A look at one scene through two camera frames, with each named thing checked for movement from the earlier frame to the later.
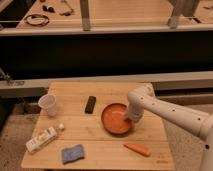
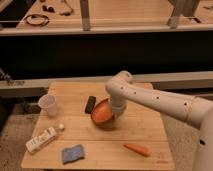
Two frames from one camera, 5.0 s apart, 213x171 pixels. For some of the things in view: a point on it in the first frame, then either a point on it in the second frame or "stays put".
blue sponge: x=72 y=153 stays put
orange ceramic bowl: x=113 y=118 -> x=103 y=113
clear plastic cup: x=48 y=103 stays put
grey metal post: x=85 y=15 stays put
